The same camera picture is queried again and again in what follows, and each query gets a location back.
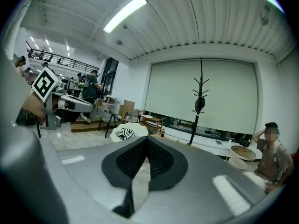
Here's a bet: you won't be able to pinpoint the black tripod stand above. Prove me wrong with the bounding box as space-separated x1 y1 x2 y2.
189 57 210 146

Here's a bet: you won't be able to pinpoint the white roller blind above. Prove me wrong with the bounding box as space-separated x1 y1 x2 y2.
144 59 259 135

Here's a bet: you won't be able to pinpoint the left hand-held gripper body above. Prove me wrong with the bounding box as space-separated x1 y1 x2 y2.
31 66 68 130

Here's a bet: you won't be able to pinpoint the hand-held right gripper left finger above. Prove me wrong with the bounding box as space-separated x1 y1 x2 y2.
56 135 149 219

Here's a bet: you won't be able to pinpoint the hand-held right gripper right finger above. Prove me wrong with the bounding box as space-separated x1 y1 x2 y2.
137 135 267 224

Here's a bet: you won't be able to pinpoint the person's light grey shirt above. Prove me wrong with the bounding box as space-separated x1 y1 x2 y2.
0 50 32 126

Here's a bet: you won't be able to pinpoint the black white striped cloth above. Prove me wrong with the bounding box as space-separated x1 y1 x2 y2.
118 127 137 141

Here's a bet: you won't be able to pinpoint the white bean bag chair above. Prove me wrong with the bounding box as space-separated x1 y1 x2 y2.
109 122 150 143

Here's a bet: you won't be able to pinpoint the wooden shelf rack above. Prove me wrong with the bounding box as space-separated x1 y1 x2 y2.
139 115 164 135

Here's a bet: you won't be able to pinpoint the wooden step platform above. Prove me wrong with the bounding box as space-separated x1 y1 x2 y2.
71 117 122 133

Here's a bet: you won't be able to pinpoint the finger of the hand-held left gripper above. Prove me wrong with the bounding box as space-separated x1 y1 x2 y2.
57 94 94 123

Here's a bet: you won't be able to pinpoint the person's left forearm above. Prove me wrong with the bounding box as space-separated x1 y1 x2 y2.
22 93 46 120

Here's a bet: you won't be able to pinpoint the cardboard box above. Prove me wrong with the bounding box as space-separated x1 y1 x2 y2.
118 100 135 121

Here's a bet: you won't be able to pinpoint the black balcony railing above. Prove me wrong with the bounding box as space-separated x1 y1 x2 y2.
27 48 100 73

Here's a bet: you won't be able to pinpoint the grey chair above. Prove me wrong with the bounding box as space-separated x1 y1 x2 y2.
97 105 120 139
123 109 141 125

